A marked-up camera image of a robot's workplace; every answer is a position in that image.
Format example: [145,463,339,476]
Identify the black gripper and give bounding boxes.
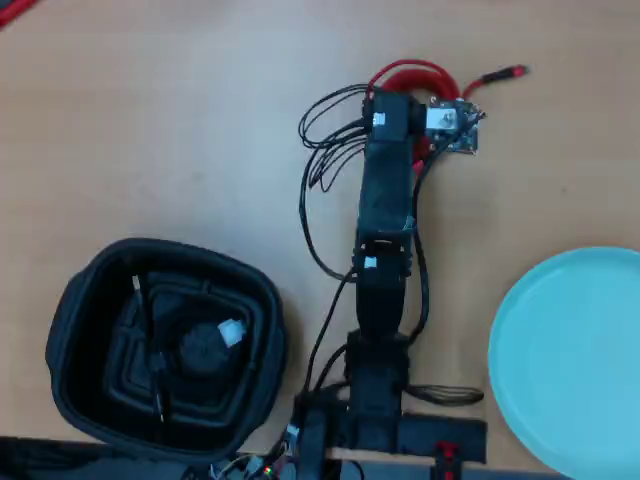
[407,97,432,139]

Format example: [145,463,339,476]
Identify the red braided charging cable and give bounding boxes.
[366,59,532,174]

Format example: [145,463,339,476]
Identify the black charging cable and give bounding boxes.
[102,273,267,427]

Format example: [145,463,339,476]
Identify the black square bowl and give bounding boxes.
[44,237,289,455]

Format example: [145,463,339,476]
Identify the light blue plate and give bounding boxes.
[487,245,640,480]

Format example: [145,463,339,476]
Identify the red and black clamp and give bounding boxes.
[430,440,462,480]

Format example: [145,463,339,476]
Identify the red object at table edge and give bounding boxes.
[0,0,40,30]

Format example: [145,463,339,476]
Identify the dark fabric bag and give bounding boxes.
[0,435,211,480]

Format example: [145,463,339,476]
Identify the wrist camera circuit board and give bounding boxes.
[424,96,485,157]

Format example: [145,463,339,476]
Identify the thin black arm wires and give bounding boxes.
[298,83,376,281]

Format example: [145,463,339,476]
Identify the black camera usb cable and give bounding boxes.
[407,149,432,346]

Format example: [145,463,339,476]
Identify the looped thin black base wires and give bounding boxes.
[407,382,485,406]

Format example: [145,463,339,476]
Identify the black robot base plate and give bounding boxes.
[291,384,489,465]

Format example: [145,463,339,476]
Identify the controller board with coloured wires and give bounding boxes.
[189,424,304,480]

